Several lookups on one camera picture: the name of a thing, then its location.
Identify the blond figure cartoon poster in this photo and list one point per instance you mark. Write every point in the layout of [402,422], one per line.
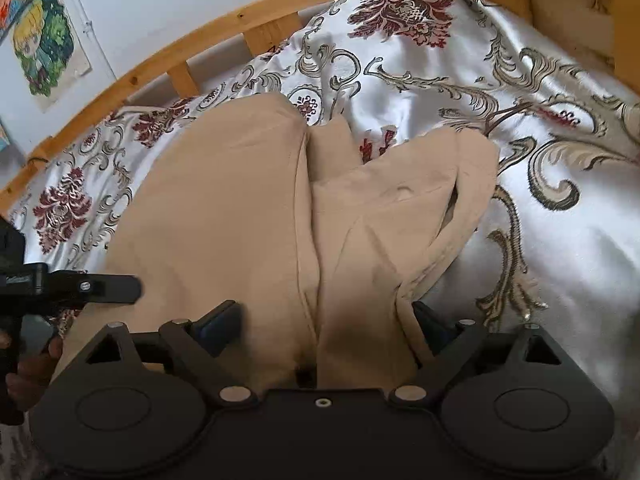
[45,45]

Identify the person's left hand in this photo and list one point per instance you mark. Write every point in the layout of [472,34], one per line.
[32,380]

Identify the wooden bed frame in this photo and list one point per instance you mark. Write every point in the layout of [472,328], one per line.
[210,35]

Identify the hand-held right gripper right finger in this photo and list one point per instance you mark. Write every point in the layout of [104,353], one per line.
[431,327]

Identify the cream padded panel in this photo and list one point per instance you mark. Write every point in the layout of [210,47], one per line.
[570,10]

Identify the beige coat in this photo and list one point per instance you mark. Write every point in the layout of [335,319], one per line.
[225,210]

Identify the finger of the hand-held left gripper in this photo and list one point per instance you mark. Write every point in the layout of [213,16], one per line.
[107,287]

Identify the white floral satin bedspread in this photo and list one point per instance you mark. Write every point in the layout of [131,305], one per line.
[550,260]

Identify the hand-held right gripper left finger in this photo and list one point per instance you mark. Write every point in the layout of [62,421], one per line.
[220,327]

